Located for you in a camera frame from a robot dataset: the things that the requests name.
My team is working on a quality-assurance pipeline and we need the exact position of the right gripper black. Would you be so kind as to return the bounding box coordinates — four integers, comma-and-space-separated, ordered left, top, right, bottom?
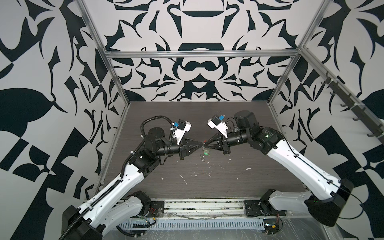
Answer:
204, 129, 252, 155

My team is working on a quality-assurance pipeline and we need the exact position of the metal keyring with red grip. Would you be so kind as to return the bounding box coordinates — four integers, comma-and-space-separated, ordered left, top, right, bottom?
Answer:
200, 145, 210, 163

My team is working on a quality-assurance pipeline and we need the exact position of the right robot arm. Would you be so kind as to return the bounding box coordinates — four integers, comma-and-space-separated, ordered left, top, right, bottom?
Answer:
204, 110, 354, 227

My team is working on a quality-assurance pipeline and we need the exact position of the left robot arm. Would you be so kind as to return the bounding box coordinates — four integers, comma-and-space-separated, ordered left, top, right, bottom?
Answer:
60, 128, 203, 240

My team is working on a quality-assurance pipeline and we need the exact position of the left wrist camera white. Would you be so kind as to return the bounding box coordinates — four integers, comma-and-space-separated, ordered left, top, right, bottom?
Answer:
172, 120, 192, 145

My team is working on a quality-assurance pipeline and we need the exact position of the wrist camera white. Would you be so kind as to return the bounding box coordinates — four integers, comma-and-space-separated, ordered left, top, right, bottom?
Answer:
172, 120, 192, 145
207, 115, 229, 138

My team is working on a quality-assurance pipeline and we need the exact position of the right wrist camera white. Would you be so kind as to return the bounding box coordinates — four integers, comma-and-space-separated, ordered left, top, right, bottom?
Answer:
207, 115, 229, 138

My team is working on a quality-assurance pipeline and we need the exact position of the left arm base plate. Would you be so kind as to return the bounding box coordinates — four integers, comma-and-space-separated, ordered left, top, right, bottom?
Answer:
138, 201, 165, 218

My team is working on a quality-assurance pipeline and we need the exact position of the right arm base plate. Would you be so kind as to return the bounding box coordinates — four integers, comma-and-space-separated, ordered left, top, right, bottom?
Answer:
244, 200, 286, 218

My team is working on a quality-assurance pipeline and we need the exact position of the white slotted cable duct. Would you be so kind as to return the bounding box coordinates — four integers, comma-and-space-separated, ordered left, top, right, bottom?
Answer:
120, 219, 265, 231

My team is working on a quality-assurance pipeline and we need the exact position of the black corrugated cable conduit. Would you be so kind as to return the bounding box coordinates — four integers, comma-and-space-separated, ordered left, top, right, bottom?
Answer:
58, 115, 175, 240

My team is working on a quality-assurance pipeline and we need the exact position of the black wall hook rail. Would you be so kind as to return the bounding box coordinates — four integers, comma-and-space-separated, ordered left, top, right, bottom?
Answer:
321, 72, 384, 145

